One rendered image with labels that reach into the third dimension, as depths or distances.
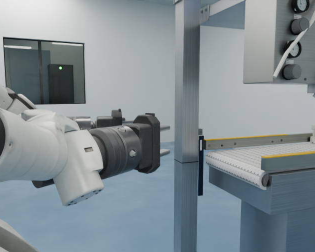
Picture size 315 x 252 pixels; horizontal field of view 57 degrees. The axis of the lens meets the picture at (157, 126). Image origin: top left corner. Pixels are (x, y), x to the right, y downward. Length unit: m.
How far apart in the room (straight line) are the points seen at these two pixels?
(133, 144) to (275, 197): 0.41
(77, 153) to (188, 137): 0.54
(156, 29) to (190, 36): 5.41
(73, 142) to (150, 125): 0.18
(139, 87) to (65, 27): 1.78
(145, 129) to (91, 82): 5.18
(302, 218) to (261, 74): 0.43
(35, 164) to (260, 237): 0.80
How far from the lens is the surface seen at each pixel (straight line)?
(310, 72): 0.76
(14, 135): 0.29
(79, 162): 0.44
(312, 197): 0.87
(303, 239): 0.97
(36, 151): 0.32
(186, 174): 0.96
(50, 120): 0.41
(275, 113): 5.09
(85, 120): 0.75
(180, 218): 1.01
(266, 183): 0.77
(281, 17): 0.71
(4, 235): 0.80
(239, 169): 0.81
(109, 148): 0.48
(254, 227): 1.02
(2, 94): 0.98
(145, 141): 0.56
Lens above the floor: 1.08
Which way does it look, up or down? 7 degrees down
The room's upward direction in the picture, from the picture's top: straight up
